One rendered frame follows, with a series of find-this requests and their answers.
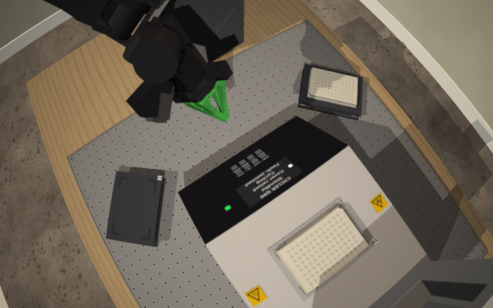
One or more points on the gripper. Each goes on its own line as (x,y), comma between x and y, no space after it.
(212,85)

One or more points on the cream well plate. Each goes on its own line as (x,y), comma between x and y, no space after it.
(333,87)

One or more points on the white well pcr plate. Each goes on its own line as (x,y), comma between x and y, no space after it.
(321,250)

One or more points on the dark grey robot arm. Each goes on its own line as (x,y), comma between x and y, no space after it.
(154,50)

